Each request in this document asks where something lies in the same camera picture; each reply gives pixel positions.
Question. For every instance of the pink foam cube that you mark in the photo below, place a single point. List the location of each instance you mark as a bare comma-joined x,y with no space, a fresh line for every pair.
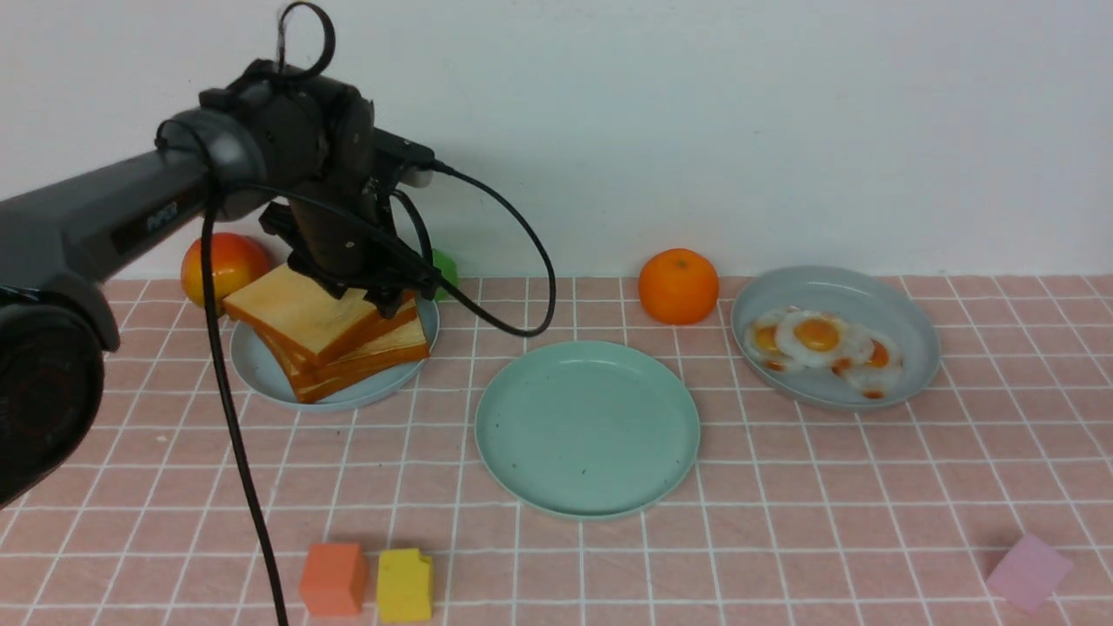
1029,573

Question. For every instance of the red yellow apple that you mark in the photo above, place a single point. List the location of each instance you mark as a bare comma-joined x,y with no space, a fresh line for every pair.
236,262

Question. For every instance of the orange foam cube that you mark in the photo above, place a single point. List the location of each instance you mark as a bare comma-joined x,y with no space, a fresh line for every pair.
334,580

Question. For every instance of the fried egg toy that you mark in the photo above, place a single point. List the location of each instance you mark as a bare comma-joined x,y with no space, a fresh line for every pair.
872,364
820,340
759,342

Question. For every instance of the orange tangerine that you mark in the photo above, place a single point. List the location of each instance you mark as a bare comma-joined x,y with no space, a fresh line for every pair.
678,287

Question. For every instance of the pink checkered tablecloth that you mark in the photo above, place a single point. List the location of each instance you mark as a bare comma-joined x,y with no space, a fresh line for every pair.
791,515

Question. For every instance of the green foam cube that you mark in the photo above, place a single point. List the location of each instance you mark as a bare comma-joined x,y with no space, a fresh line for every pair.
448,269

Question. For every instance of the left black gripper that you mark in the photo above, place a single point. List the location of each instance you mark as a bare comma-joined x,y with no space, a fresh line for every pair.
344,233

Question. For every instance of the teal center plate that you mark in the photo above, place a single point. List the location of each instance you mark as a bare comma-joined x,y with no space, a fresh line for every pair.
587,430

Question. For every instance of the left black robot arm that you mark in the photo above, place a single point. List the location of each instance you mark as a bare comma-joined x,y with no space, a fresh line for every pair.
63,242

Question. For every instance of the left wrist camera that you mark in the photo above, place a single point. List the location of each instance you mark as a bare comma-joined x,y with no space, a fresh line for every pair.
399,161

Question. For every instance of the yellow foam block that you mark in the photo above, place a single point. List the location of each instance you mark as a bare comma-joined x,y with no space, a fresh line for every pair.
405,586

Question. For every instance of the light blue bread plate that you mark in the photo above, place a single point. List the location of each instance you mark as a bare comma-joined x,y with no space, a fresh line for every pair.
253,362

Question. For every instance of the grey egg plate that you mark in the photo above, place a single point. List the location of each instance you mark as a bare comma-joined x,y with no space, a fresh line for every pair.
858,299

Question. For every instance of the toast slice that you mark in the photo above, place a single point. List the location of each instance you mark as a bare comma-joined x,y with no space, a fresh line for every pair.
403,343
301,315
311,383
404,331

